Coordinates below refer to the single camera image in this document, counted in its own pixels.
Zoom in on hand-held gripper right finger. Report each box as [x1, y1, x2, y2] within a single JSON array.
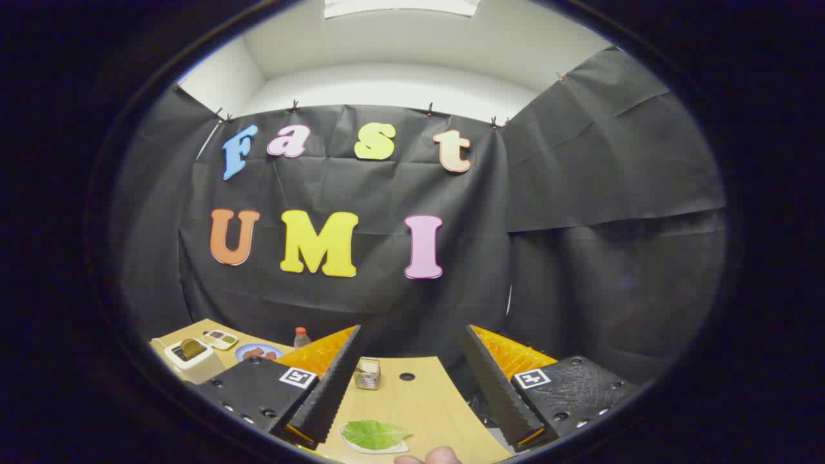
[[463, 324, 640, 453]]

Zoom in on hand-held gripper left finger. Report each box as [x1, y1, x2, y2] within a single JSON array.
[[192, 324, 363, 450]]

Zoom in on green lettuce leaf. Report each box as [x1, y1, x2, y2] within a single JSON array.
[[341, 420, 412, 450]]

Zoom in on pale green round plate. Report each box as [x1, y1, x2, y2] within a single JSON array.
[[339, 422, 411, 455]]

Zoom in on blue round plate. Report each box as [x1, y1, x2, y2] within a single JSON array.
[[235, 343, 284, 363]]

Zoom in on white divided sauce tray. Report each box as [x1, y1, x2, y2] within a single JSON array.
[[202, 330, 239, 351]]

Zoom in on cream white toaster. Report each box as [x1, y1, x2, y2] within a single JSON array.
[[164, 338, 226, 385]]

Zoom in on ceiling light panel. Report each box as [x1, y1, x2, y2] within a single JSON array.
[[324, 0, 481, 19]]

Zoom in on metal wire basket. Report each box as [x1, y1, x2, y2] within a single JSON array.
[[354, 357, 382, 391]]

